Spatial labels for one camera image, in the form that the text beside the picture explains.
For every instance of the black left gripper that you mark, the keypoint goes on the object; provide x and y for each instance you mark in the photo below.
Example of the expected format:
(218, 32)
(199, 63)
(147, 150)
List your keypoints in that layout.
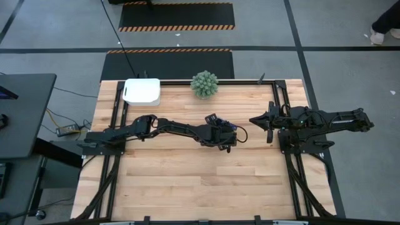
(218, 136)

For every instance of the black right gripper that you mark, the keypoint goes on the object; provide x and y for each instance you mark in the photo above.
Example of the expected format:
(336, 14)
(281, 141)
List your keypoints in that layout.
(281, 118)

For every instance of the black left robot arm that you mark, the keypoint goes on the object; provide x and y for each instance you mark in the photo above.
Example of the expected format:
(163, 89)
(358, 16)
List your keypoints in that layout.
(175, 126)

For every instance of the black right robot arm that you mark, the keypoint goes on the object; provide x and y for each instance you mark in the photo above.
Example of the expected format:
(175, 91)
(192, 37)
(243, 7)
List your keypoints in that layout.
(328, 122)

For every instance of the white plastic basket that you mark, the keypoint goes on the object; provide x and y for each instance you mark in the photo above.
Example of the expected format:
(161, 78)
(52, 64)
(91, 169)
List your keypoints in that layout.
(142, 92)

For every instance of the black table clamp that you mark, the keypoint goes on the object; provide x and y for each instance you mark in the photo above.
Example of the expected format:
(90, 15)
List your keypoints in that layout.
(147, 219)
(261, 78)
(257, 219)

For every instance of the green artificial plant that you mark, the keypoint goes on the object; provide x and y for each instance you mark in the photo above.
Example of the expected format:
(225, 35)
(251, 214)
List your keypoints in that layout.
(204, 84)

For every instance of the black hazard-striped floor mat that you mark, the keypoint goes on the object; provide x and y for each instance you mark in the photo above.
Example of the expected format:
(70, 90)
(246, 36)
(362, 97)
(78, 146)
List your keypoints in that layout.
(176, 14)
(168, 65)

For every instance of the black power adapter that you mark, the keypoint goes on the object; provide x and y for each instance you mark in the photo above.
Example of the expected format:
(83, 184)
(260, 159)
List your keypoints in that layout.
(67, 130)

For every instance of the person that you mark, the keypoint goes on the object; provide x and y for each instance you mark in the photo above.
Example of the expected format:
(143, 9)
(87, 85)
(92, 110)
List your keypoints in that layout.
(387, 20)

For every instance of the dark grey desk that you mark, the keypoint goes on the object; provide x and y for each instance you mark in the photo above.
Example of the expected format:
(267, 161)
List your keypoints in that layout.
(18, 187)
(25, 115)

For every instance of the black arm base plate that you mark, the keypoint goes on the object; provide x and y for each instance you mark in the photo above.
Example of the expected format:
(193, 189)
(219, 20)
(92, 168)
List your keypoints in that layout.
(93, 150)
(322, 145)

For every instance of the black aluminium table frame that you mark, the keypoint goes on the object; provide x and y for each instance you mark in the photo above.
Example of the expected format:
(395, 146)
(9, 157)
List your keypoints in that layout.
(107, 187)

